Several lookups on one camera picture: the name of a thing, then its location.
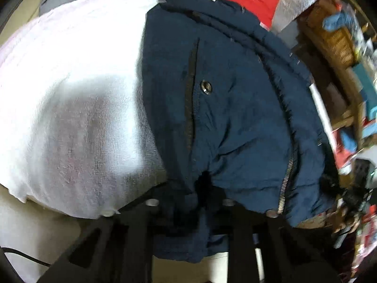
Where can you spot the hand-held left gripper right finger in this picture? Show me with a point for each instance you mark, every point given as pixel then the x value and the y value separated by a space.
pixel 244 227

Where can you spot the navy blue zip jacket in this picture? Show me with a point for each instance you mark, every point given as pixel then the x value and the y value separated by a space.
pixel 235 109

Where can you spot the white blanket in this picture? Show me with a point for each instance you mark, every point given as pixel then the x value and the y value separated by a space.
pixel 73 94

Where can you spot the wooden side table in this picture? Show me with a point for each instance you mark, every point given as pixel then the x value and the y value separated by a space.
pixel 347 100

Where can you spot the cream leather sofa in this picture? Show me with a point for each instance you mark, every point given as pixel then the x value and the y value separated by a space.
pixel 29 227

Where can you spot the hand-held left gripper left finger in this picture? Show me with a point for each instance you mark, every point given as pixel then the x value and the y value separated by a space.
pixel 138 221

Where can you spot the wicker basket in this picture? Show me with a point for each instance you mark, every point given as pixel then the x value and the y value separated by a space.
pixel 335 41

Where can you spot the blue cloth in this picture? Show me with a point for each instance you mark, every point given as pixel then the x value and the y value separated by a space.
pixel 337 23

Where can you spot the red pillow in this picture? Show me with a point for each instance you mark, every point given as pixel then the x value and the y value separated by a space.
pixel 250 0

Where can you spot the teal box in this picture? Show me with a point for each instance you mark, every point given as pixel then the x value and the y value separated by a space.
pixel 362 79

